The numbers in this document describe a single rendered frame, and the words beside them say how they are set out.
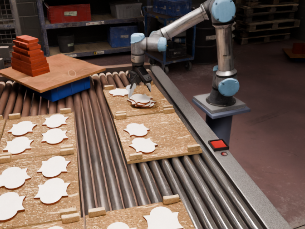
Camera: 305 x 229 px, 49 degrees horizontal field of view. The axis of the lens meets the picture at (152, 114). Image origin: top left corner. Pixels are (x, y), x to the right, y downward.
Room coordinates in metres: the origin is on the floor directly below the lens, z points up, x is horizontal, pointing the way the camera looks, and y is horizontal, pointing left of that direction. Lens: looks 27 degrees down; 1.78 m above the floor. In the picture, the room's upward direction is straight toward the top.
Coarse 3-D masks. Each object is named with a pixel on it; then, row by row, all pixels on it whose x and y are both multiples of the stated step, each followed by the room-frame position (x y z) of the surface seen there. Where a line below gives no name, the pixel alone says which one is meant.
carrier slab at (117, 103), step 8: (120, 88) 2.01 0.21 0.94; (136, 88) 2.01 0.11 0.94; (144, 88) 2.01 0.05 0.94; (152, 88) 2.01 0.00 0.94; (112, 96) 1.88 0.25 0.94; (152, 96) 1.88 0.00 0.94; (160, 96) 1.88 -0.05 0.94; (112, 104) 1.77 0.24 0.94; (120, 104) 1.77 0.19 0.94; (128, 104) 1.77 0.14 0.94; (160, 104) 1.77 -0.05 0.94; (168, 104) 1.77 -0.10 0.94; (112, 112) 1.66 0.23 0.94; (128, 112) 1.66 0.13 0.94; (136, 112) 1.66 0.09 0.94; (144, 112) 1.66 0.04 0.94; (152, 112) 1.66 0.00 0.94; (160, 112) 1.67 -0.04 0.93
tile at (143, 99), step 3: (132, 96) 1.79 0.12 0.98; (135, 96) 1.79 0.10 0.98; (138, 96) 1.79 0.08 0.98; (141, 96) 1.79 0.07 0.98; (144, 96) 1.79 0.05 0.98; (147, 96) 1.79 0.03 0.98; (129, 99) 1.76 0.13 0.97; (132, 99) 1.75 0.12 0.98; (135, 99) 1.75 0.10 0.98; (138, 99) 1.75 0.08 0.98; (141, 99) 1.75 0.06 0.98; (144, 99) 1.75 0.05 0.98; (147, 99) 1.75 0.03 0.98; (150, 99) 1.77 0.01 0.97; (135, 102) 1.72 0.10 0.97; (138, 102) 1.72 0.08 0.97; (141, 102) 1.71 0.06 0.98; (144, 102) 1.71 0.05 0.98; (147, 102) 1.71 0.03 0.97
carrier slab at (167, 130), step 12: (120, 120) 1.56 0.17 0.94; (132, 120) 1.56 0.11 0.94; (144, 120) 1.56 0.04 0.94; (156, 120) 1.56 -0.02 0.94; (168, 120) 1.56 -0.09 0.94; (180, 120) 1.56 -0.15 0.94; (120, 132) 1.44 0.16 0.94; (156, 132) 1.44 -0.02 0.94; (168, 132) 1.44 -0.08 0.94; (180, 132) 1.44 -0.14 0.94; (168, 144) 1.32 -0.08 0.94; (180, 144) 1.32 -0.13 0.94; (192, 144) 1.32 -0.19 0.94; (144, 156) 1.23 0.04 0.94; (156, 156) 1.23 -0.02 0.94; (168, 156) 1.24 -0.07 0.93
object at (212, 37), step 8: (192, 8) 5.35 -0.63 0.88; (200, 24) 5.27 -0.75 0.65; (208, 24) 5.26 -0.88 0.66; (192, 32) 5.34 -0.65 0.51; (200, 32) 5.27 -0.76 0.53; (208, 32) 5.26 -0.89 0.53; (200, 40) 5.27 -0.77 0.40; (208, 40) 5.26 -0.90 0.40; (200, 48) 5.27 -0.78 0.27; (208, 48) 5.27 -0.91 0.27; (216, 48) 5.39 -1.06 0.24; (200, 56) 5.26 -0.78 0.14; (208, 56) 5.27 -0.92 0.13; (216, 56) 5.38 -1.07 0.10; (200, 64) 5.26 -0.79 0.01; (208, 64) 5.27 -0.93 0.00
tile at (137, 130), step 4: (128, 124) 1.50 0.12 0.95; (132, 124) 1.50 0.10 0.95; (136, 124) 1.50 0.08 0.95; (140, 124) 1.50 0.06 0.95; (128, 128) 1.46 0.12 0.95; (132, 128) 1.46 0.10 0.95; (136, 128) 1.46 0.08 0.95; (140, 128) 1.46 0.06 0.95; (144, 128) 1.46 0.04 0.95; (128, 132) 1.42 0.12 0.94; (132, 132) 1.42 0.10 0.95; (136, 132) 1.42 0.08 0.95; (140, 132) 1.42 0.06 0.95; (144, 132) 1.42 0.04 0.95; (136, 136) 1.39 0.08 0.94; (140, 136) 1.39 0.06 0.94
